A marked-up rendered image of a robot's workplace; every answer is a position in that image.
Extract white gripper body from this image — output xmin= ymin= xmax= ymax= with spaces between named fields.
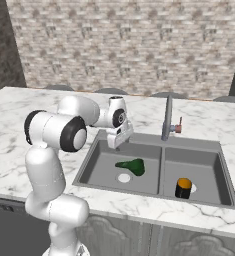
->
xmin=106 ymin=120 xmax=135 ymax=150

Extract grey double basin sink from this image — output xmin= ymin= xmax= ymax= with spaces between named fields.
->
xmin=72 ymin=129 xmax=235 ymax=211

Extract grey sink tap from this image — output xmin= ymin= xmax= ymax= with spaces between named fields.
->
xmin=160 ymin=94 xmax=184 ymax=142

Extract grey stool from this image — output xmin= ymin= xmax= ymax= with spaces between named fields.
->
xmin=213 ymin=95 xmax=235 ymax=104
xmin=43 ymin=84 xmax=75 ymax=92
xmin=150 ymin=91 xmax=189 ymax=100
xmin=94 ymin=87 xmax=129 ymax=96

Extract black jar with orange lid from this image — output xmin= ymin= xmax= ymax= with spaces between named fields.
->
xmin=174 ymin=177 xmax=193 ymax=200

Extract grey carved cupboard door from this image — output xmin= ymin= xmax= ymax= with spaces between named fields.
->
xmin=151 ymin=222 xmax=235 ymax=256
xmin=74 ymin=213 xmax=154 ymax=256

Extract dark dishwasher front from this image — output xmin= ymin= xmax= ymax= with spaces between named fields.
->
xmin=0 ymin=196 xmax=55 ymax=256

